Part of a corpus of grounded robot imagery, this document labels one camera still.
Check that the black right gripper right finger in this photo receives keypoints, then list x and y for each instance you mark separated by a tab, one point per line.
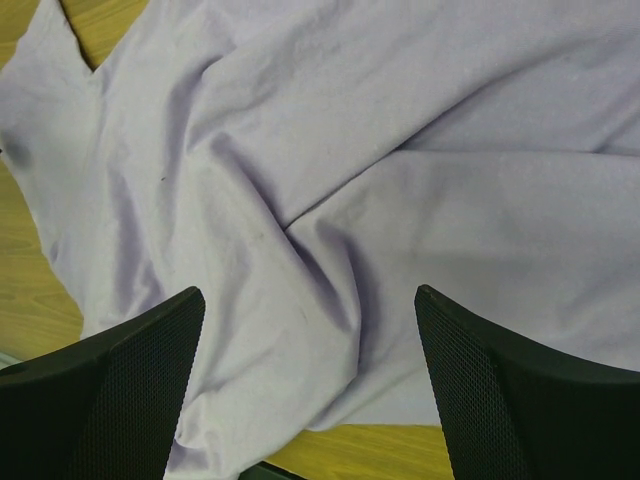
512	408

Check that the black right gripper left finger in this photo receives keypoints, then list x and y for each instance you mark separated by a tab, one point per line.
105	407

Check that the lavender t shirt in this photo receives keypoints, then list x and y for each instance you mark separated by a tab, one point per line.
307	165

